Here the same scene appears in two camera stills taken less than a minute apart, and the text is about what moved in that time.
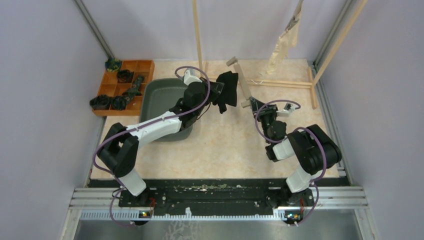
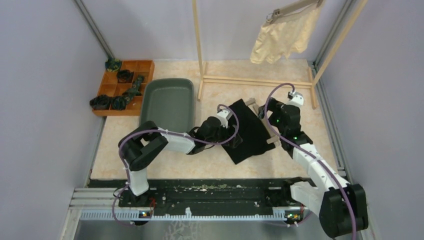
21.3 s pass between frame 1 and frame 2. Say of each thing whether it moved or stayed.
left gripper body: moved
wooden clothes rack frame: stayed
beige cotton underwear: moved
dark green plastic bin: stayed
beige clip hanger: moved
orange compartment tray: stayed
